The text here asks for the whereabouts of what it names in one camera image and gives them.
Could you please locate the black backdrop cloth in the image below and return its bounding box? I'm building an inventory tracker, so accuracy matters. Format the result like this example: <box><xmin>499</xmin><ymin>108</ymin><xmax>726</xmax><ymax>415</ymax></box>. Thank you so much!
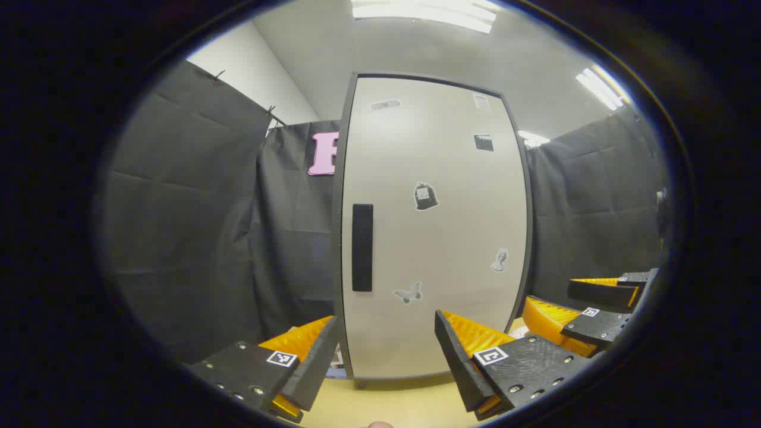
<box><xmin>100</xmin><ymin>59</ymin><xmax>674</xmax><ymax>364</ymax></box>

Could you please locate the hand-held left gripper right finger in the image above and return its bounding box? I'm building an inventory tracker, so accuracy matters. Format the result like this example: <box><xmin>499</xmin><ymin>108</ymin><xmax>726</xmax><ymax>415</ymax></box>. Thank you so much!
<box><xmin>434</xmin><ymin>309</ymin><xmax>595</xmax><ymax>421</ymax></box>

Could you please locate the black door handle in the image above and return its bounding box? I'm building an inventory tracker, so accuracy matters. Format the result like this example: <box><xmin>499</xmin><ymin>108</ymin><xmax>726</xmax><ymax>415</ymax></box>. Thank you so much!
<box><xmin>352</xmin><ymin>204</ymin><xmax>374</xmax><ymax>292</ymax></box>

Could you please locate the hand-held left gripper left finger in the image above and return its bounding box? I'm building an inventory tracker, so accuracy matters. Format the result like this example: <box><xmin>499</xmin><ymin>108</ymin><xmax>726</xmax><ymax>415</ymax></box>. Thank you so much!
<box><xmin>187</xmin><ymin>315</ymin><xmax>344</xmax><ymax>424</ymax></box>

